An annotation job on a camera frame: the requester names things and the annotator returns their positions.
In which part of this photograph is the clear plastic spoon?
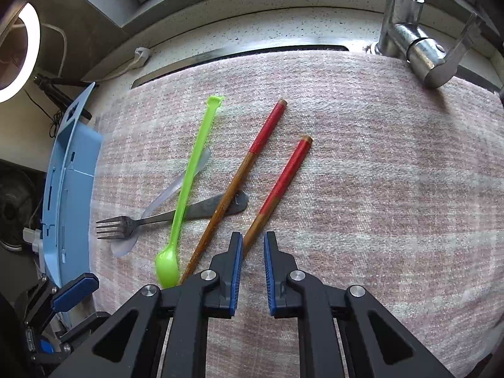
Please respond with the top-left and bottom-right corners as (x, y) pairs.
(110, 147), (213, 259)

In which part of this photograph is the black tripod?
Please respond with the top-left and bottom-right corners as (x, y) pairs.
(32, 74), (94, 121)

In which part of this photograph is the black cable with inline controller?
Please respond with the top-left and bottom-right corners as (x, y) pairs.
(24, 89), (62, 138)

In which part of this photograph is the white power cable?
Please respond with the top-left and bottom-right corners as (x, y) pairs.
(37, 21), (138, 83)

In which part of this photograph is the ring light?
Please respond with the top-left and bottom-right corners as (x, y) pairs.
(0, 2), (41, 104)

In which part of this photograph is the blue slotted basket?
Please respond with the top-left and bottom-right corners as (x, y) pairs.
(41, 82), (104, 289)

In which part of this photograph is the red-tipped bamboo chopstick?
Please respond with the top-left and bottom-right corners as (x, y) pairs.
(179, 98), (288, 286)
(241, 135), (313, 261)

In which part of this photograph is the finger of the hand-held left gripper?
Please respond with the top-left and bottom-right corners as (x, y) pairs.
(50, 272), (100, 312)

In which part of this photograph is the chrome faucet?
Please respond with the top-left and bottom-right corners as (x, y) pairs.
(362, 0), (491, 89)

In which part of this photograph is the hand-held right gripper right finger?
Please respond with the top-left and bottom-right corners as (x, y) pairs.
(263, 231), (453, 378)

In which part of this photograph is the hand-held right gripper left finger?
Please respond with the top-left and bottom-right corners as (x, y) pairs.
(51, 232), (244, 378)

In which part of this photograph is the white power plug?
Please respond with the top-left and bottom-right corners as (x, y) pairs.
(132, 47), (152, 68)

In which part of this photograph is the pink plaid cloth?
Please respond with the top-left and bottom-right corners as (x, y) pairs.
(90, 49), (504, 378)

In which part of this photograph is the green plastic spoon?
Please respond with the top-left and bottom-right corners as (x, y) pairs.
(154, 95), (226, 289)

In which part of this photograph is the metal fork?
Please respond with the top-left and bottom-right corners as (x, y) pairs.
(95, 190), (249, 241)

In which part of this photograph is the grey plug adapter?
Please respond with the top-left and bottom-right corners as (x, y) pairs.
(21, 226), (45, 256)

